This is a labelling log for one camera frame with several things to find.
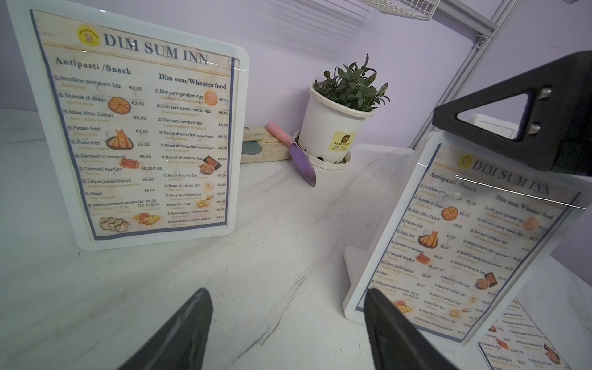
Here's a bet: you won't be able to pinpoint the dim sum menu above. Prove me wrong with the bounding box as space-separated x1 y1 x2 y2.
355 142 583 344
31 9 240 241
478 299 570 370

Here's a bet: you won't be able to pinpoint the white acrylic menu holder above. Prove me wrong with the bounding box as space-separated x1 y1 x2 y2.
470 114 520 140
7 1 250 251
341 130 592 350

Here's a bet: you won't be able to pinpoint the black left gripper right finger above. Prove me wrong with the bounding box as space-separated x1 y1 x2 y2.
364 288 456 370

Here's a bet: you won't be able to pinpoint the white wire wall basket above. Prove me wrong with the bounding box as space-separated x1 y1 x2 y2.
361 0 440 21

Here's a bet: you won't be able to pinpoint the beige oven mitt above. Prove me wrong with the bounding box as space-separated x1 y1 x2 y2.
240 126 291 164

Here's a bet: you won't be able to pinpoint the aluminium frame profiles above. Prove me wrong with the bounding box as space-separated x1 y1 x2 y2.
409 0 524 151

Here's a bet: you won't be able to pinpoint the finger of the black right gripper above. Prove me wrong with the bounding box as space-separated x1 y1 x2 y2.
433 51 591 176

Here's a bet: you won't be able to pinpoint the potted green plant white pot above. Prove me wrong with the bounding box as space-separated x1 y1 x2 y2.
296 55 390 171

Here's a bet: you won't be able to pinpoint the purple silicone spatula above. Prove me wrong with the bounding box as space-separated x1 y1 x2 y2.
266 121 317 187

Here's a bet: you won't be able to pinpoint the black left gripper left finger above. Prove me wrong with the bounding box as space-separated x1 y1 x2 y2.
120 288 213 369

